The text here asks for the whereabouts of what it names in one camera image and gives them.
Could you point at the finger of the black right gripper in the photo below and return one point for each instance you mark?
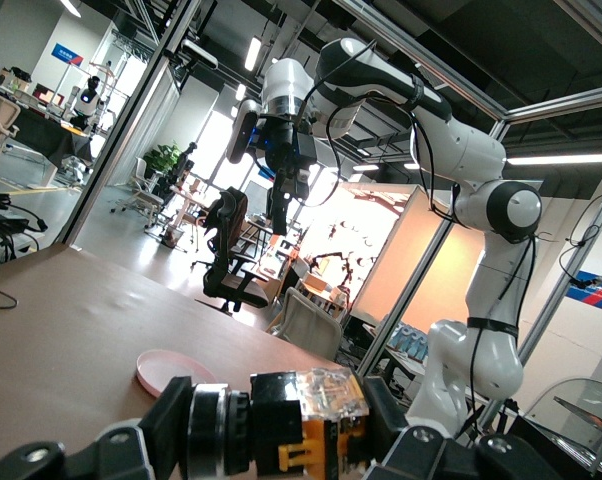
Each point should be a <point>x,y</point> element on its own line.
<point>299,187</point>
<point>278,210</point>

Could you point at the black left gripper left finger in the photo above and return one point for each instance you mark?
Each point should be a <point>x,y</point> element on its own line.
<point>121,455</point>

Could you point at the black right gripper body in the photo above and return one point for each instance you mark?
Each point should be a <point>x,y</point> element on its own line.
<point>286,145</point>

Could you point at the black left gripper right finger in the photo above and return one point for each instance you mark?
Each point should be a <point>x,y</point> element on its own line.
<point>431,460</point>

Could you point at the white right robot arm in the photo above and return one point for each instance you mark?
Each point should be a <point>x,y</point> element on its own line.
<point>471,145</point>

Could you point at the ceiling strip light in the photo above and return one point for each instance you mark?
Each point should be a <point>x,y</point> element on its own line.
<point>253,52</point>
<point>240,91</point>
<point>561,159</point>

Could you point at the black office chair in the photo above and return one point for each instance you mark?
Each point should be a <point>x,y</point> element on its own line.
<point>231,285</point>

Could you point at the pink round plate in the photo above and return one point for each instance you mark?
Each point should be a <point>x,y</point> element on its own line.
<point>166,370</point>

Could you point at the green potted plant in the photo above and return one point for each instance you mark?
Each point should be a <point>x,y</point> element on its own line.
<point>163,157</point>

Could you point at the white office chair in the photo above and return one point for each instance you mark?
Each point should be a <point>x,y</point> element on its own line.
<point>148,197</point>

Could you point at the white partition panel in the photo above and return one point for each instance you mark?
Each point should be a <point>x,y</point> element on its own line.
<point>411,260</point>

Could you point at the white humanoid robot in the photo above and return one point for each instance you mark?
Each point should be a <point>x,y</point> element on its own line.
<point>86,102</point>

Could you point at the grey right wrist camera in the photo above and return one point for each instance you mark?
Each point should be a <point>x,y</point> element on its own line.
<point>241,132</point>

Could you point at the grey bar-shaped camera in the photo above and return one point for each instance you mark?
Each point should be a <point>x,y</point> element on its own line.
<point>199,54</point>

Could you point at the aluminium frame beam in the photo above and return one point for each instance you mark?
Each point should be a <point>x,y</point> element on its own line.
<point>561,102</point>
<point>381,31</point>

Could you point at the aluminium camera post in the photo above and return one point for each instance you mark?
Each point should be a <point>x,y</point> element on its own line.
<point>126,125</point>

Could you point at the blue red wall poster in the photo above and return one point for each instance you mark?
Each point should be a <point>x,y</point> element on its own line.
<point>596,290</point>

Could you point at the blue wall sign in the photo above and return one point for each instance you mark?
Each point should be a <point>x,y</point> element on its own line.
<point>67,54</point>

